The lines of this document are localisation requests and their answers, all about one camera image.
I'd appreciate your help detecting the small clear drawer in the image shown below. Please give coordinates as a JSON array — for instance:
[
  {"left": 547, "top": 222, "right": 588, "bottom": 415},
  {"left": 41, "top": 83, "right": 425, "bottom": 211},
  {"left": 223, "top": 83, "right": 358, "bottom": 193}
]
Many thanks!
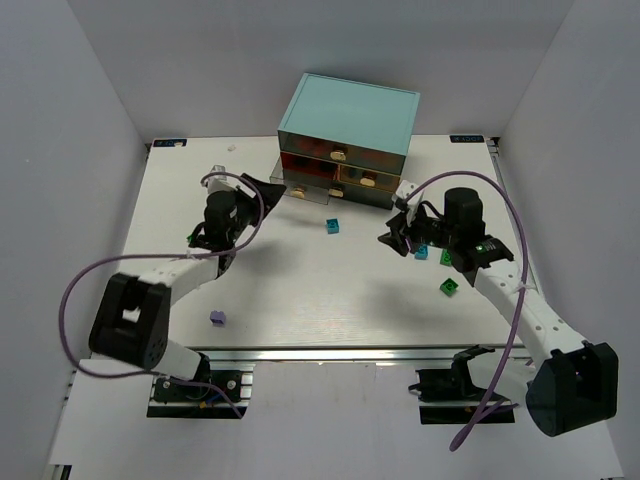
[
  {"left": 337, "top": 165, "right": 400, "bottom": 193},
  {"left": 269, "top": 158, "right": 331, "bottom": 205}
]

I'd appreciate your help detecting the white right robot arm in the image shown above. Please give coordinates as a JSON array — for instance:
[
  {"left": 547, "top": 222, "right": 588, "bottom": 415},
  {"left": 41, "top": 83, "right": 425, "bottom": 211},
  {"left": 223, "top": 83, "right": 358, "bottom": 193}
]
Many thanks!
[{"left": 379, "top": 181, "right": 619, "bottom": 437}]

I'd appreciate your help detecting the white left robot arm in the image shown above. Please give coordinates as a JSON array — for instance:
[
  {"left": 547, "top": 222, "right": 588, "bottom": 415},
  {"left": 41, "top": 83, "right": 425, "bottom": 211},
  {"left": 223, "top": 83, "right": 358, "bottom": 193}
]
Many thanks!
[{"left": 88, "top": 171, "right": 286, "bottom": 382}]

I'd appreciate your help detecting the long teal lego brick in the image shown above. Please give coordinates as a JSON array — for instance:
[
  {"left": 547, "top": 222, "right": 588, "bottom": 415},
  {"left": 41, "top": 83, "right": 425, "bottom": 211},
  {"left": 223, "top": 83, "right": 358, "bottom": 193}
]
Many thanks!
[{"left": 414, "top": 245, "right": 429, "bottom": 260}]

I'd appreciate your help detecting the dark bottom drawer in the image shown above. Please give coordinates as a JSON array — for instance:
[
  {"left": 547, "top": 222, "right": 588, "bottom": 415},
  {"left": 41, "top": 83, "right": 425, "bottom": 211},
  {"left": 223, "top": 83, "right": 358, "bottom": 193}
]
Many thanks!
[{"left": 328, "top": 182, "right": 393, "bottom": 210}]

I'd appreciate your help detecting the long green lego brick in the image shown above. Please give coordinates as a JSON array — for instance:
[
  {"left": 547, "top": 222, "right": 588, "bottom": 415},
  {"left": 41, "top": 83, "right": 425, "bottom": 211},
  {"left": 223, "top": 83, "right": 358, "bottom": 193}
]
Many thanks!
[{"left": 439, "top": 249, "right": 452, "bottom": 266}]

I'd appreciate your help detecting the small teal lego cube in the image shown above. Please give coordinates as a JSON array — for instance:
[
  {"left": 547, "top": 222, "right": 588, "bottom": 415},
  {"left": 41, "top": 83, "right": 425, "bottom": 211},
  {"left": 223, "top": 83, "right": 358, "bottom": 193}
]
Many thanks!
[{"left": 326, "top": 218, "right": 340, "bottom": 234}]

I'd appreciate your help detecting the green lego cube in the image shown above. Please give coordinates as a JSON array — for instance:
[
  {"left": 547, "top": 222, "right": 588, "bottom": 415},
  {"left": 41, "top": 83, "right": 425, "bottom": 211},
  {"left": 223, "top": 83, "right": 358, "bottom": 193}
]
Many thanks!
[{"left": 439, "top": 278, "right": 459, "bottom": 297}]

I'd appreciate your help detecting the teal drawer cabinet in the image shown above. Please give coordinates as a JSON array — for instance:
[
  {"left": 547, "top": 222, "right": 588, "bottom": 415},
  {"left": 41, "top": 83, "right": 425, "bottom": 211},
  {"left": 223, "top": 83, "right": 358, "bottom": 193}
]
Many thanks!
[{"left": 277, "top": 73, "right": 420, "bottom": 185}]

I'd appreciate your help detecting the right blue corner label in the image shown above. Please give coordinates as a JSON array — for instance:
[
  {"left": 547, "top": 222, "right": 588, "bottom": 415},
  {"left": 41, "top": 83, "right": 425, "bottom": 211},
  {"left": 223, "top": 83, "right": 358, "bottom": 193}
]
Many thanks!
[{"left": 449, "top": 134, "right": 485, "bottom": 143}]

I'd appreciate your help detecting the blue corner label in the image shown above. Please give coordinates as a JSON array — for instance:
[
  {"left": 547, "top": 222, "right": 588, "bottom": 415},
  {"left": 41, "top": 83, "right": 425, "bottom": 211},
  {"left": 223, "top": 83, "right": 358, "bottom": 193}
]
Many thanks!
[
  {"left": 152, "top": 138, "right": 187, "bottom": 148},
  {"left": 449, "top": 134, "right": 485, "bottom": 143}
]

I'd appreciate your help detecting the left blue corner label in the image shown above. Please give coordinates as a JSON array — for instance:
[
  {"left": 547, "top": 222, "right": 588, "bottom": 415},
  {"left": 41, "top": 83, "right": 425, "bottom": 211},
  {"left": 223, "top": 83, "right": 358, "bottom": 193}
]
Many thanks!
[{"left": 152, "top": 138, "right": 187, "bottom": 148}]

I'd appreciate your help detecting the lilac lego brick front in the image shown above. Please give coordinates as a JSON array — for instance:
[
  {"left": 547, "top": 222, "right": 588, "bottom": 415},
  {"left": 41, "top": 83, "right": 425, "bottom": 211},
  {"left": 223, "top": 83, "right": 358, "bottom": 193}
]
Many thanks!
[{"left": 209, "top": 310, "right": 227, "bottom": 326}]

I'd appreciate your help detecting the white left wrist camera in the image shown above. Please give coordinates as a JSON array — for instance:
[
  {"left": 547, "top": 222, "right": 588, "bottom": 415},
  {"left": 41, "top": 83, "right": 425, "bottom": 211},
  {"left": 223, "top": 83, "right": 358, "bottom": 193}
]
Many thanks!
[{"left": 200, "top": 164, "right": 236, "bottom": 196}]

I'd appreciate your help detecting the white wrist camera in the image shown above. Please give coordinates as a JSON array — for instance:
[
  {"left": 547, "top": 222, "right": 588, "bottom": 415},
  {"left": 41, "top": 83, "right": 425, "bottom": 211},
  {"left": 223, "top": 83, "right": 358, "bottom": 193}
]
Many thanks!
[
  {"left": 392, "top": 180, "right": 423, "bottom": 226},
  {"left": 200, "top": 164, "right": 236, "bottom": 196}
]

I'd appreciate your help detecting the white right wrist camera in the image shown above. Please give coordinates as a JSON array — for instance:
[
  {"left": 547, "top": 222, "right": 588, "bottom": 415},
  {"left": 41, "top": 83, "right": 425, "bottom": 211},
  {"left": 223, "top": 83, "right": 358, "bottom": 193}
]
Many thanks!
[{"left": 392, "top": 180, "right": 423, "bottom": 226}]

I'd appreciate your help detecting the aluminium table front rail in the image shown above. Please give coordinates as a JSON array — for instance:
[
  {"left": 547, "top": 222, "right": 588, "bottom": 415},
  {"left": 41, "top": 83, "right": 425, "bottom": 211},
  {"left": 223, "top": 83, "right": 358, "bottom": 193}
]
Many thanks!
[{"left": 92, "top": 344, "right": 569, "bottom": 364}]

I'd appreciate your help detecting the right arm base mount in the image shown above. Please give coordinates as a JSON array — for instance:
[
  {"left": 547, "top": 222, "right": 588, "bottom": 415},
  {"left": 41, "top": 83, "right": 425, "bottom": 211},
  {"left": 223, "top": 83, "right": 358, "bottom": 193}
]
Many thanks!
[{"left": 408, "top": 345, "right": 501, "bottom": 426}]

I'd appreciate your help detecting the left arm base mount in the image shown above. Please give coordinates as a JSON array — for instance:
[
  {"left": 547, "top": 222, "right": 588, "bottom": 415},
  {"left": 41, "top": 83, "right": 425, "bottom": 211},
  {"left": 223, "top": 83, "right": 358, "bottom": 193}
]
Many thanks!
[{"left": 146, "top": 360, "right": 253, "bottom": 420}]

